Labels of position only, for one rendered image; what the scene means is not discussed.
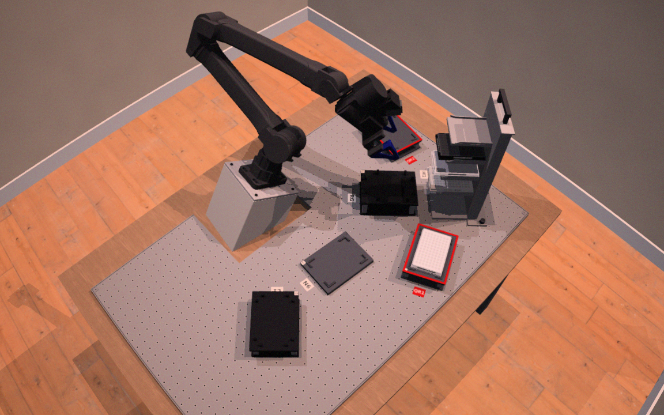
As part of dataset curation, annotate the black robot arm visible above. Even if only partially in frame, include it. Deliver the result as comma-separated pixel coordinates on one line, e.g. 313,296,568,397
186,12,403,190

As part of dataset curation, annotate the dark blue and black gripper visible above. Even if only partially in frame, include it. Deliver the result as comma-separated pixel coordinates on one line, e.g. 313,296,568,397
351,110,399,160

